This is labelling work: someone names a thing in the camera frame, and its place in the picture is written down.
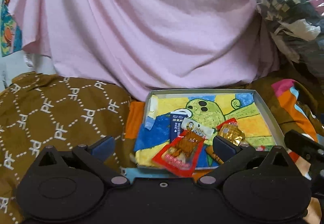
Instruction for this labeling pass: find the colourful cartoon bed sheet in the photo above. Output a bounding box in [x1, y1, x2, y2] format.
[124, 78, 324, 224]

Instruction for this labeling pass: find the pink blanket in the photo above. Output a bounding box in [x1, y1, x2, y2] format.
[8, 0, 279, 101]

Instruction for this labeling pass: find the plastic bag of clothes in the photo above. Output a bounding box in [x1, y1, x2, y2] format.
[256, 0, 323, 78]

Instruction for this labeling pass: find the gold foil snack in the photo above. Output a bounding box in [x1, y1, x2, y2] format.
[218, 123, 245, 146]

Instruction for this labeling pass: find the blue sachet with white text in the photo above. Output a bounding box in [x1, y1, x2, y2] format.
[170, 110, 188, 142]

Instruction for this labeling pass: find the small white candy pack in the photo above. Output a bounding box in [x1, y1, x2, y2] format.
[181, 118, 214, 139]

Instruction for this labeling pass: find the grey tray with cartoon drawing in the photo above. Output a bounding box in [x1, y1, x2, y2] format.
[131, 89, 284, 170]

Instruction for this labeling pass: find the brown PF patterned pillow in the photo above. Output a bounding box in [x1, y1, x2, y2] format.
[1, 72, 131, 223]

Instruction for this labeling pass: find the colourful wall poster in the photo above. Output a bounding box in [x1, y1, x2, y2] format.
[1, 0, 22, 57]

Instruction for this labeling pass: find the red dried tofu snack pack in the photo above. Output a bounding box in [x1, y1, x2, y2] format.
[152, 130, 205, 178]

